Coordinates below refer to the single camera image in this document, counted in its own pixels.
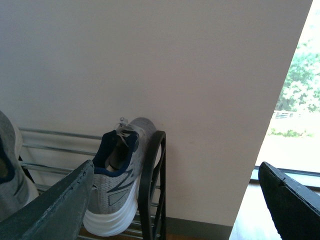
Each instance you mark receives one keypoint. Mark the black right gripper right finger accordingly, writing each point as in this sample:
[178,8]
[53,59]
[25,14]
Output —
[294,208]

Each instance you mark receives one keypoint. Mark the black metal shoe rack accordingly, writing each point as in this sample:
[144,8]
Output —
[47,155]

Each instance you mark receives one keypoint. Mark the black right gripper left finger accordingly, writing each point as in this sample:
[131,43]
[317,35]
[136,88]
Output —
[57,214]

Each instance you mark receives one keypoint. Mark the grey knit sneaker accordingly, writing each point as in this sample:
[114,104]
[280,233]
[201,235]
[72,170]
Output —
[118,167]
[16,188]

